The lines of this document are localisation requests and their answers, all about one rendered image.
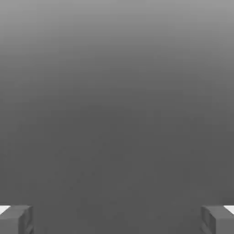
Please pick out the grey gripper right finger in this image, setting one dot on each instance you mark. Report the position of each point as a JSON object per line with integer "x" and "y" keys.
{"x": 219, "y": 221}

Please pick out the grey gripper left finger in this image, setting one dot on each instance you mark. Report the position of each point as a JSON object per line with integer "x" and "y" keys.
{"x": 14, "y": 220}

